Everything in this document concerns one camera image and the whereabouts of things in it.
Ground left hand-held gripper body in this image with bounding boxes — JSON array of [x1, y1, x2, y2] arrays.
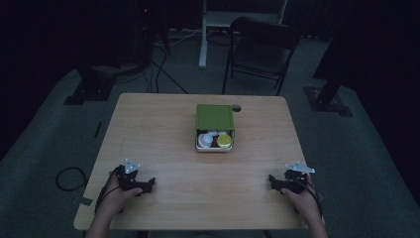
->
[[115, 158, 147, 192]]

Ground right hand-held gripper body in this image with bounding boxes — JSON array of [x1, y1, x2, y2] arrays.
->
[[282, 161, 316, 194]]

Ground green box sleeve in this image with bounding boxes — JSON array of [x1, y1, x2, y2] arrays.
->
[[195, 103, 236, 131]]

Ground person's right hand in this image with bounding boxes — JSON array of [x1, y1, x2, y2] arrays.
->
[[280, 175, 324, 223]]

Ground person's left hand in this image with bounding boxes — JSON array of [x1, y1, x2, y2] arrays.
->
[[96, 174, 144, 220]]

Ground yellow-green lidded coffee capsule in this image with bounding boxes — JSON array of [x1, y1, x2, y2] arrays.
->
[[216, 133, 234, 150]]

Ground black folding chair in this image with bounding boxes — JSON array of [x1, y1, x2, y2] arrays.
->
[[221, 16, 302, 97]]

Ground right hand-held gripper black cable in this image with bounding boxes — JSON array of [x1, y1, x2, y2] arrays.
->
[[295, 177, 325, 217]]

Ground hand-held gripper black cable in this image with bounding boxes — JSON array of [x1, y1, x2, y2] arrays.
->
[[94, 166, 124, 214], [295, 177, 325, 217]]

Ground left hand-held gripper black cable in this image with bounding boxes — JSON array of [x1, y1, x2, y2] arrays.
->
[[94, 166, 124, 214]]

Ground coiled black cable loop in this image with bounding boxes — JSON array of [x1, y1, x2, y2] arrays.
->
[[54, 166, 89, 192]]

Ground black stand base plate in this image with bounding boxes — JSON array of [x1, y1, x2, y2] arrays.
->
[[303, 85, 354, 118], [63, 65, 117, 107]]

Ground black floor cable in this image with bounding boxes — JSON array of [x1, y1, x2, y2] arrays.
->
[[145, 44, 189, 95]]

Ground white floor cable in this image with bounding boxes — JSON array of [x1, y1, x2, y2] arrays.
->
[[154, 29, 203, 48]]

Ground white desk frame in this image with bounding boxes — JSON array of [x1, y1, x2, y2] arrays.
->
[[198, 0, 288, 69]]

